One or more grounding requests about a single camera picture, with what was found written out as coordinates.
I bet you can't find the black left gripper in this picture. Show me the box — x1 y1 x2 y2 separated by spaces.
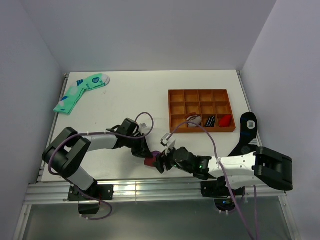
124 133 152 160

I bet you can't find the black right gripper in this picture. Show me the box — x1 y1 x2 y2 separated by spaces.
151 143 194 174

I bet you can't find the maroon purple orange sock pair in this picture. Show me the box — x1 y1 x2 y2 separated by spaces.
144 151 161 168

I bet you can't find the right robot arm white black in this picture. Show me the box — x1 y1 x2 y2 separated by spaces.
152 147 293 195

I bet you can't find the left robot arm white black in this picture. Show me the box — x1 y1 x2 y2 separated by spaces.
42 118 153 200

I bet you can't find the rolled white maroon sock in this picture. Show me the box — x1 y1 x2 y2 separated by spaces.
186 112 202 128

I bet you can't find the rolled black white striped sock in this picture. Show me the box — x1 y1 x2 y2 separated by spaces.
204 115 216 128

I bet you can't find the orange compartment tray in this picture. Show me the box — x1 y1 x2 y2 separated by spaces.
168 89 236 134

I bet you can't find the rolled red sock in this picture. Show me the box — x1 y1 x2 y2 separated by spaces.
218 114 232 128

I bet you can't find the mint green sock pair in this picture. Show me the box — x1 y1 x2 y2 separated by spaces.
53 73 111 115

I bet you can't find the black blue sock pair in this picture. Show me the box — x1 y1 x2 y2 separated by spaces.
228 112 258 157

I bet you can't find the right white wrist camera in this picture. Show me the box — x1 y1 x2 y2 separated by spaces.
160 133 176 155

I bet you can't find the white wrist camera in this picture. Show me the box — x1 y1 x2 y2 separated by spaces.
138 123 147 132
160 133 176 155

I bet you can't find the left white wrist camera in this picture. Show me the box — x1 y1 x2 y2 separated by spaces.
138 123 147 132

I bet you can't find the aluminium table front rail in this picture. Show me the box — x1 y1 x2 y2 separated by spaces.
23 174 287 205

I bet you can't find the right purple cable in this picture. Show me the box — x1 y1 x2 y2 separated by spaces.
164 119 260 240

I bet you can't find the purple cable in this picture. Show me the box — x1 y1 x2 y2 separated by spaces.
48 111 155 221
164 119 260 240

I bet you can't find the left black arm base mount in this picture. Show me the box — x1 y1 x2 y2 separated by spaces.
67 183 114 216

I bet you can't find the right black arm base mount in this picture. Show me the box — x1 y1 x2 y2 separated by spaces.
200 179 236 213

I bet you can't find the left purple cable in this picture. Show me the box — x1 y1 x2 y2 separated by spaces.
48 111 155 221

